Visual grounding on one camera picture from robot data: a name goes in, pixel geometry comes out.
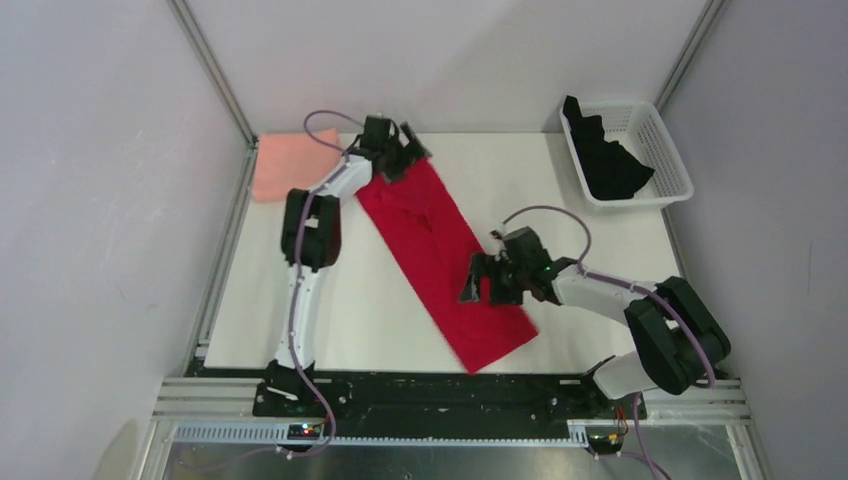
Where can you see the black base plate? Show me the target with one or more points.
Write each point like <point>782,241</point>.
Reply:
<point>439,406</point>

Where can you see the white plastic basket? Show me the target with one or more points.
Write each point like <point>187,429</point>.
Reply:
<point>637,126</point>

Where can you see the left controller board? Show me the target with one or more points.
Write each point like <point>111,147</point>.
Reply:
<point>304,432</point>

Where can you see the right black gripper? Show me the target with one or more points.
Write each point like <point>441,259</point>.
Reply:
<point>487,266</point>

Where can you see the left aluminium frame post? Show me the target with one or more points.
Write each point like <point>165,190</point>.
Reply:
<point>204,52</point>

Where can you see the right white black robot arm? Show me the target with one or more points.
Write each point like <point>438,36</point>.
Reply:
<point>677,340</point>

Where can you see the right controller board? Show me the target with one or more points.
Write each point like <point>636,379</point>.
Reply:
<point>605,444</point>

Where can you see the controller board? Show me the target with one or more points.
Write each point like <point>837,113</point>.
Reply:
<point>304,432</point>
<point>605,444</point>

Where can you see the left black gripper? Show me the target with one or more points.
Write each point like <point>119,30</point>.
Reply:
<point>410,154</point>

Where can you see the aluminium frame post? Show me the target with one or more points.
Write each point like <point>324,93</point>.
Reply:
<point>707,20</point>
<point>204,52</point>

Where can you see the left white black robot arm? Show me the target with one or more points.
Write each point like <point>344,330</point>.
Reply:
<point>311,238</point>

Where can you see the red t shirt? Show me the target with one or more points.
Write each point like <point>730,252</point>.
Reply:
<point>432,244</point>

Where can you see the right aluminium frame post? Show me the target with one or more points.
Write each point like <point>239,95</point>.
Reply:
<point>707,20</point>

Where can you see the folded pink t shirt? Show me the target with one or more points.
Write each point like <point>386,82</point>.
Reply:
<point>287,161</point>

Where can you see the black t shirt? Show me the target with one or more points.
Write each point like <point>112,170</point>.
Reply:
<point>611,171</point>

